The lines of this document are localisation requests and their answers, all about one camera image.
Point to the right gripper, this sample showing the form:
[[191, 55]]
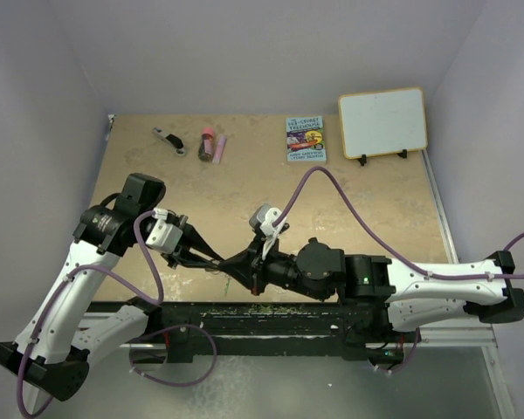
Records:
[[250, 266]]

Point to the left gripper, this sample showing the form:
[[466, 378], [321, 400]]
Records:
[[182, 255]]

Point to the green key tag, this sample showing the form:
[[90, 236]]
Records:
[[227, 286]]

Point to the large keyring with small rings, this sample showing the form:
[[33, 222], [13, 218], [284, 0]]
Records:
[[214, 270]]

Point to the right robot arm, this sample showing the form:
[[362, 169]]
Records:
[[384, 294]]

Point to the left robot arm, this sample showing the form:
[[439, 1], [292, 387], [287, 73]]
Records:
[[51, 356]]

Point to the pink tube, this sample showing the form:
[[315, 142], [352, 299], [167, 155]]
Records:
[[219, 150]]

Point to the treehouse paperback book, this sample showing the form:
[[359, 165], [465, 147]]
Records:
[[305, 139]]

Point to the small whiteboard on stand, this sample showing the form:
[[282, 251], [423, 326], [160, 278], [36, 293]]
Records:
[[390, 122]]

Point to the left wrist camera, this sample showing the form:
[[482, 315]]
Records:
[[164, 236]]

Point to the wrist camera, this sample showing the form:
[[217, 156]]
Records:
[[267, 221], [164, 236]]

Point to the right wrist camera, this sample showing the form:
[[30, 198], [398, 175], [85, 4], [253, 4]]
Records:
[[267, 221]]

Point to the black base frame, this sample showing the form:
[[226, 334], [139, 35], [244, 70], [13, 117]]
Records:
[[262, 325]]

